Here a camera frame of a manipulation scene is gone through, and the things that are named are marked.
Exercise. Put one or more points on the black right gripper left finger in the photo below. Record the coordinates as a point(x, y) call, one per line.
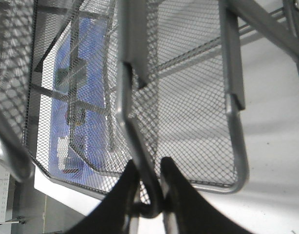
point(117, 213)

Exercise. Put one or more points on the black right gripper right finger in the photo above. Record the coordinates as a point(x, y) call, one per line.
point(185, 211)

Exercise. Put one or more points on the silver mesh tray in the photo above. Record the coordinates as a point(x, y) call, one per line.
point(16, 57)
point(165, 86)

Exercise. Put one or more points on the white circuit breaker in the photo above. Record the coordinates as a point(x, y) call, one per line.
point(68, 160)

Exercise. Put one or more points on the blue plastic tray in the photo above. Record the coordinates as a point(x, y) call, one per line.
point(85, 39)

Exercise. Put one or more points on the silver top mesh tray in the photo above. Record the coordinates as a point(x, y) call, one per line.
point(16, 57)

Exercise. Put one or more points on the green electrical switch block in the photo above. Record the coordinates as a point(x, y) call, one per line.
point(77, 75)

